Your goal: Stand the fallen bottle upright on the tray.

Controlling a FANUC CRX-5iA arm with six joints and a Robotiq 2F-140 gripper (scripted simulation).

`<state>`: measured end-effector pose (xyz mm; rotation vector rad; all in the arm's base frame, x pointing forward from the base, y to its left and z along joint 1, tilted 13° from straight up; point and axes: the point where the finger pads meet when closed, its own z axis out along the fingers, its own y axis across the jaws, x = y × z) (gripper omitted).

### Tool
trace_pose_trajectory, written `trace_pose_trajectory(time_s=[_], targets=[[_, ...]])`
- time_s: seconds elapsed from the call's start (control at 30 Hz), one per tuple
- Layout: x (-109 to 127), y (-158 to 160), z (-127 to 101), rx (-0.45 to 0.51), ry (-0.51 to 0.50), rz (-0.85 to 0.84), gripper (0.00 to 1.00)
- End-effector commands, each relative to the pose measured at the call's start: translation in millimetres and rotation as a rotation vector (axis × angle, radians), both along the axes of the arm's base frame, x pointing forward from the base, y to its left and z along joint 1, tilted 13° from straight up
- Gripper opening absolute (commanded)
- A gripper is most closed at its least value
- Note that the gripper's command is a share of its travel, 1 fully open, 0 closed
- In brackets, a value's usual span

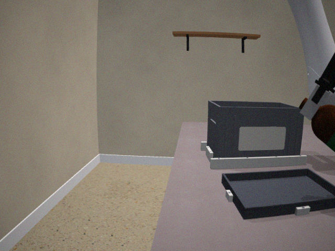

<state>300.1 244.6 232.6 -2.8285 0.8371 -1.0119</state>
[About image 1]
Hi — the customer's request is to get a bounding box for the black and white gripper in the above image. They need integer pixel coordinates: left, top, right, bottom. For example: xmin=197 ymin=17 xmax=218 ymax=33
xmin=300 ymin=53 xmax=335 ymax=120

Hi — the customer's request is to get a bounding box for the brown bottle with green label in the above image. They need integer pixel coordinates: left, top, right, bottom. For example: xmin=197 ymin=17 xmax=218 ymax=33
xmin=311 ymin=105 xmax=335 ymax=152

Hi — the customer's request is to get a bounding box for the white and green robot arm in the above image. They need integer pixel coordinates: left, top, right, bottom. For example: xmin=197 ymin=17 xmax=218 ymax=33
xmin=287 ymin=0 xmax=335 ymax=96

